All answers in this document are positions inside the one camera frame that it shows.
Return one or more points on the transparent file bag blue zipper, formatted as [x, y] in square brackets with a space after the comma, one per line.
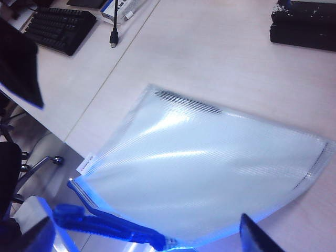
[183, 162]

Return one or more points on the black keyboard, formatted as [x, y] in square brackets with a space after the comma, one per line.
[60, 29]

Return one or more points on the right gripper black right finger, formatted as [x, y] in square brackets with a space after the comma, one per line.
[253, 236]

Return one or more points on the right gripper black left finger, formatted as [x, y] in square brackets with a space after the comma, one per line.
[29, 241]

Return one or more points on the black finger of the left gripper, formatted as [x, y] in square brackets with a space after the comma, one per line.
[18, 65]

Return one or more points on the black flat pad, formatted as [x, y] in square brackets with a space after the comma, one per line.
[86, 3]

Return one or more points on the black office chair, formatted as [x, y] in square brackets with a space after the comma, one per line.
[9, 170]

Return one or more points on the white and blue carton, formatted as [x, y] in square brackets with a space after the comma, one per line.
[105, 13]

